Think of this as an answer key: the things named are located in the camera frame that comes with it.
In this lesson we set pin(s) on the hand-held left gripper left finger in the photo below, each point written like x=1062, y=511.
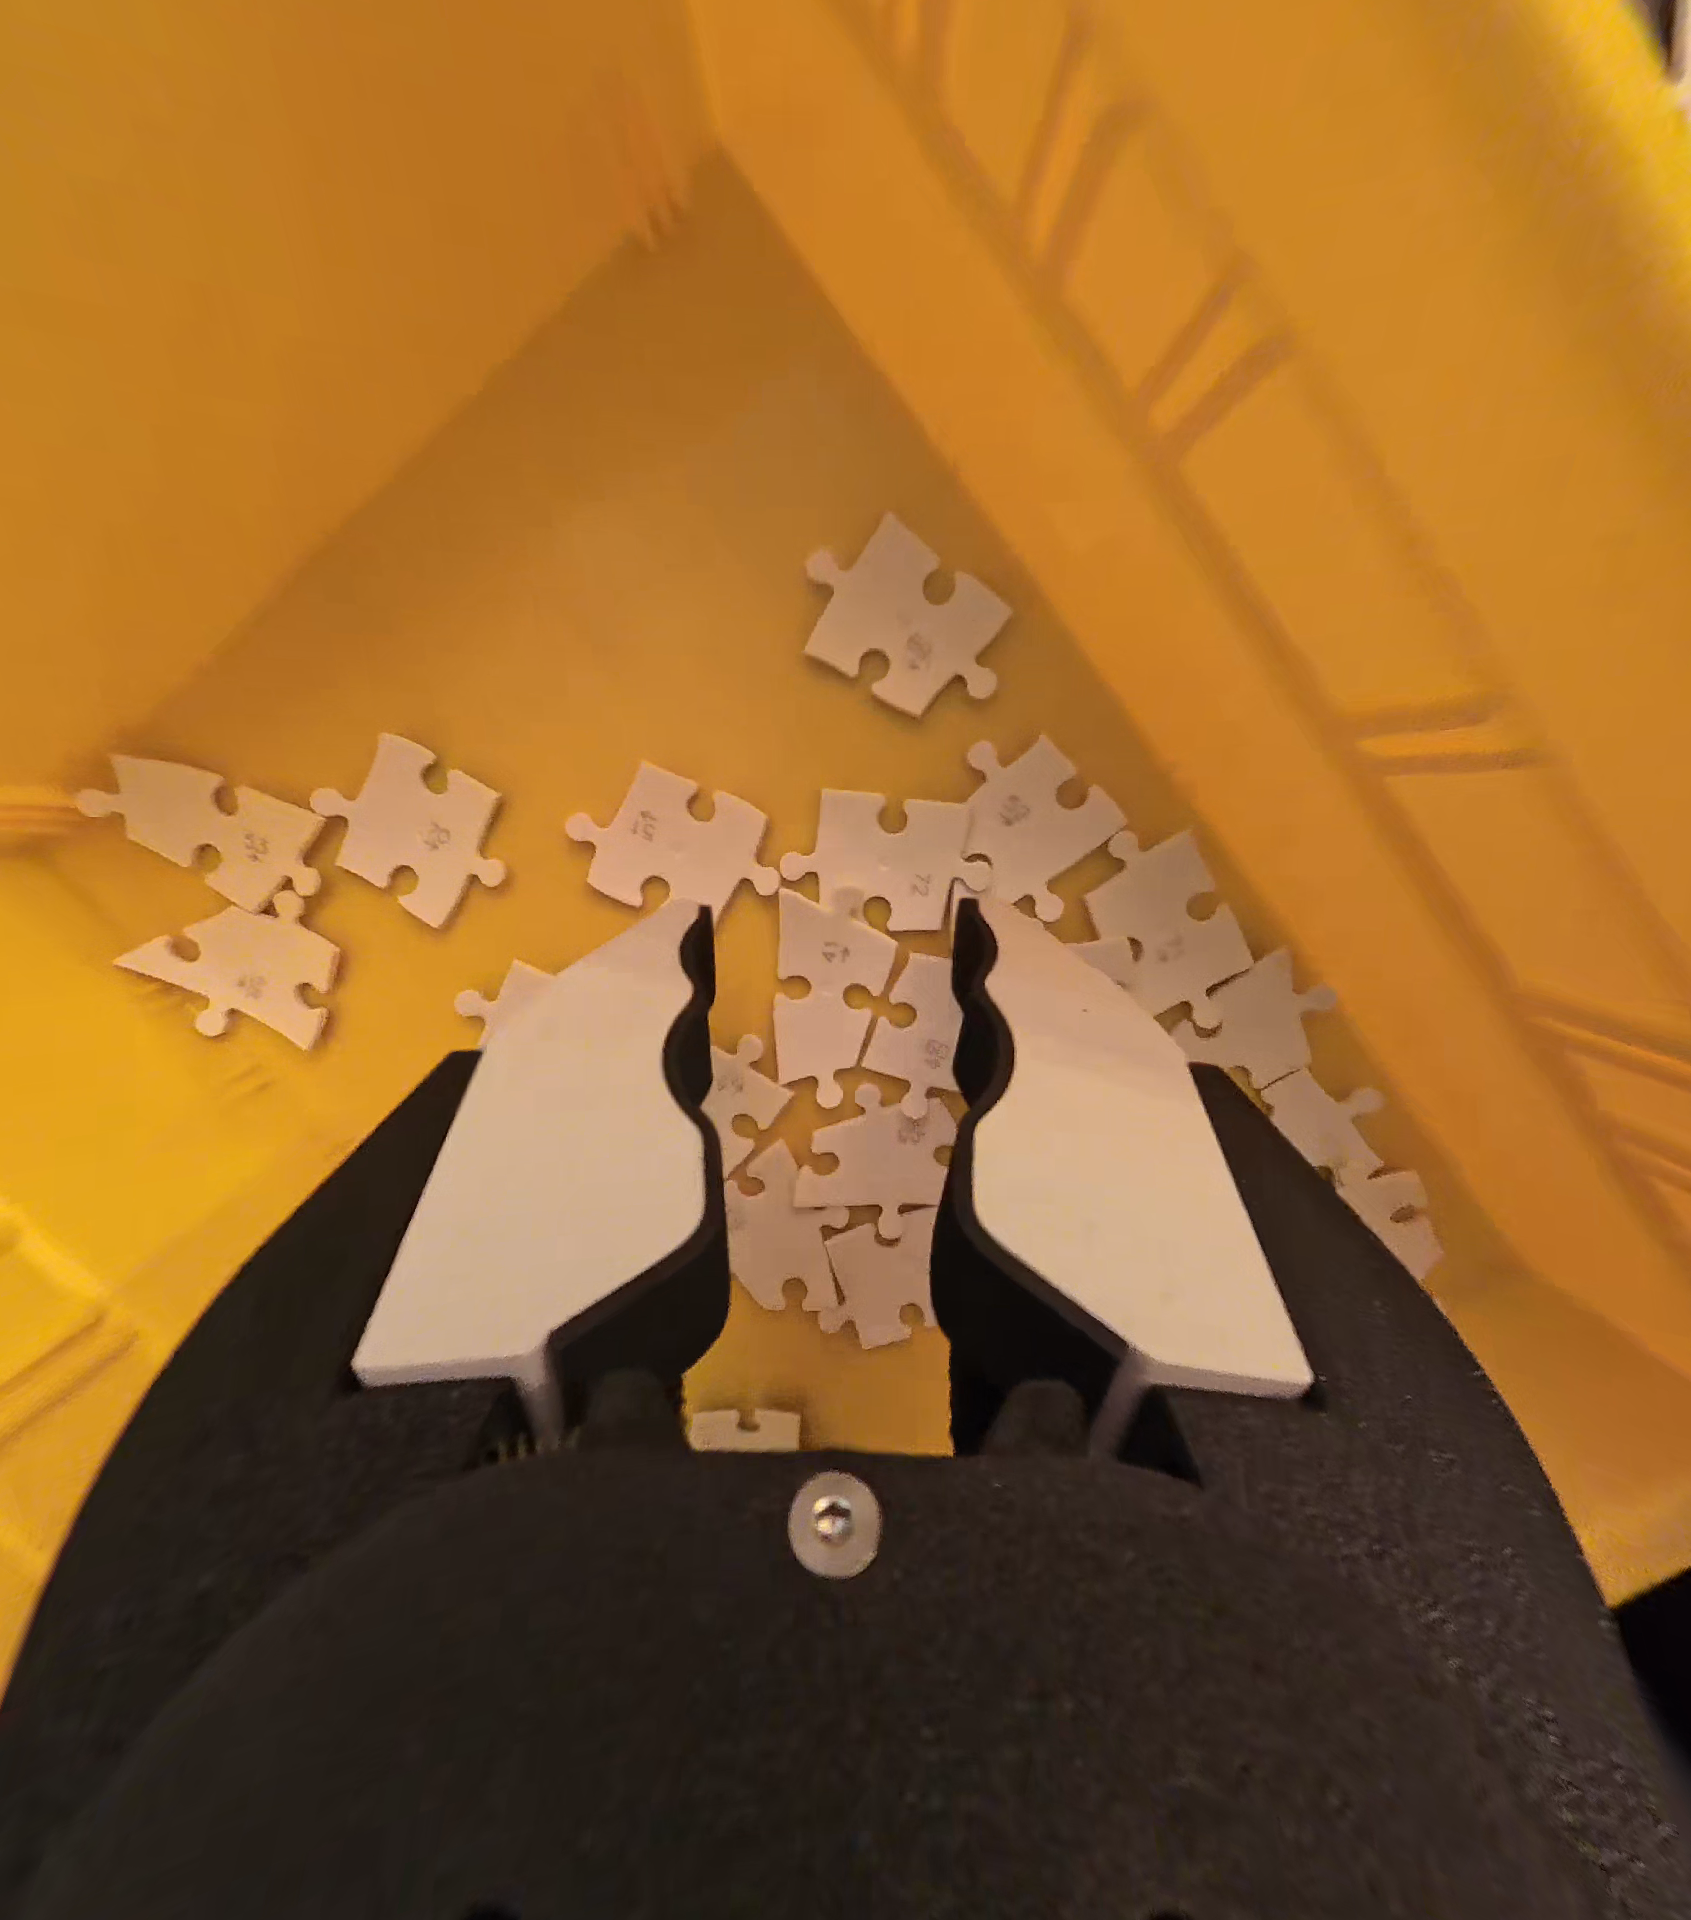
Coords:
x=547, y=1201

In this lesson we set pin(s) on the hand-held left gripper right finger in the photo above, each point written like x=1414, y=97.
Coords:
x=1116, y=1201

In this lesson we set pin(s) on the yellow plastic bin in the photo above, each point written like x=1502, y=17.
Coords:
x=335, y=375

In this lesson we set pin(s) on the heap of white puzzle pieces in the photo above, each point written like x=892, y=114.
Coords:
x=877, y=1155

